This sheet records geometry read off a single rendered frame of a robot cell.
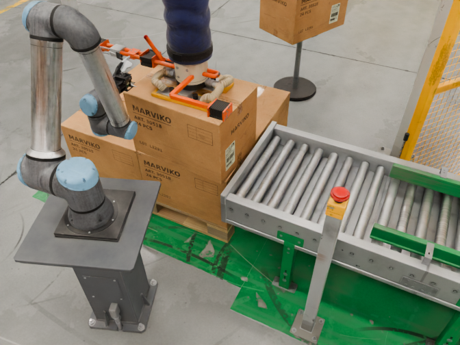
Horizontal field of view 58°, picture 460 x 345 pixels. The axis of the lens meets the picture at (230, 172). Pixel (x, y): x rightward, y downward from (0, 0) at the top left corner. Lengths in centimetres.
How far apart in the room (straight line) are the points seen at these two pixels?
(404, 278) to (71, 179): 150
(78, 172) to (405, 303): 187
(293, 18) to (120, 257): 227
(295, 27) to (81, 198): 222
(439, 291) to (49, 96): 182
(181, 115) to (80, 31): 70
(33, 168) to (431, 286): 176
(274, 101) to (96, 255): 164
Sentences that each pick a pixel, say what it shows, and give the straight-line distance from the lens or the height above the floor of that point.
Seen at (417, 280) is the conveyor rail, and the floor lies 51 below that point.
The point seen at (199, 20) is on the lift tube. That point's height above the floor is 136.
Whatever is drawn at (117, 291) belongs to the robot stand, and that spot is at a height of 35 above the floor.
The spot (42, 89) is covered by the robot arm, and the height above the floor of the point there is 131.
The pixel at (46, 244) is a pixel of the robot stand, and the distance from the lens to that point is 191.
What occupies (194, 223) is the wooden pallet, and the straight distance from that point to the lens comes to 277.
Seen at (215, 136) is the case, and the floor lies 87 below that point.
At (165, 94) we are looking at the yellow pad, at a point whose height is 97.
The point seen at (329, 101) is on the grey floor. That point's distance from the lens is 394.
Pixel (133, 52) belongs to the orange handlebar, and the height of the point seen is 109.
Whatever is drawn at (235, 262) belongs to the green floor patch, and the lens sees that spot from 260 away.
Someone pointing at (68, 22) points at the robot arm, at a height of 153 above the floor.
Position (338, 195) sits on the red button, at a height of 104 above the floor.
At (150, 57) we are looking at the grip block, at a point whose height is 109.
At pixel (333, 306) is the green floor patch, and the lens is 251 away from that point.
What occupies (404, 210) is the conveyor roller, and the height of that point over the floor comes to 55.
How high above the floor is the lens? 215
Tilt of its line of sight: 44 degrees down
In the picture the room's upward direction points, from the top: 1 degrees counter-clockwise
